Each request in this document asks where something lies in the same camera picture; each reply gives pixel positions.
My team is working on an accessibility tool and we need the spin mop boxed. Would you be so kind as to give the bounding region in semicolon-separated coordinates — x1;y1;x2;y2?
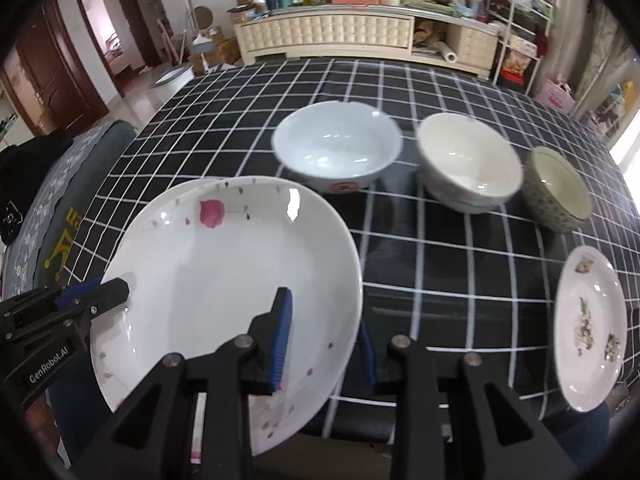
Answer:
184;0;210;58

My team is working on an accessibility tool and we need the white metal shelf rack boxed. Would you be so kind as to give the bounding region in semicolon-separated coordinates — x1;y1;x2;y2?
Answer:
486;0;554;96

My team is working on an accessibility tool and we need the light blue bowl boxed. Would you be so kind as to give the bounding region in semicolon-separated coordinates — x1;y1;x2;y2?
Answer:
271;101;404;194

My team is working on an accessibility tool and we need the brown wooden door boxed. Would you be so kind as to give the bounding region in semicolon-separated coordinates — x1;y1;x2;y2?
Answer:
1;0;107;136

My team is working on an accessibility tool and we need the cream TV cabinet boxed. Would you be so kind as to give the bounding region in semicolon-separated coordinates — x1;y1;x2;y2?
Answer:
234;4;499;79

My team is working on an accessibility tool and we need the black white grid tablecloth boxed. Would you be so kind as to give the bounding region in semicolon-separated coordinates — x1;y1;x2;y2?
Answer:
63;58;639;416

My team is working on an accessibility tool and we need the cartoon bear plate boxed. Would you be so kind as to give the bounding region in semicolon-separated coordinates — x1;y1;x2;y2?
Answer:
553;245;628;413

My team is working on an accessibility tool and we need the large pink petal plate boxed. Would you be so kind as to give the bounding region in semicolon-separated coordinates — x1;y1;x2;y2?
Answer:
90;176;363;454

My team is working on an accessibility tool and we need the rolled white paper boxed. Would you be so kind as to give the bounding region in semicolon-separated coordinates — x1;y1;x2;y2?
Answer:
436;41;458;64

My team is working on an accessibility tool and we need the grey sofa cushion cover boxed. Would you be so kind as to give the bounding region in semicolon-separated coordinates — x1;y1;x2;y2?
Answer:
2;120;136;299

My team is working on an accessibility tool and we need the green patterned bowl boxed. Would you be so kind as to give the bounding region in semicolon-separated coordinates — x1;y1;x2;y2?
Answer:
521;146;592;233

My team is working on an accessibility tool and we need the white cream bowl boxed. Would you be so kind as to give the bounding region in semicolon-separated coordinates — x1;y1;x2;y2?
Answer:
416;113;524;214

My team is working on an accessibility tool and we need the pink gift bag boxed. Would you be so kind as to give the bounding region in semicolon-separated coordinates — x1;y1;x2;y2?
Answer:
535;74;576;114

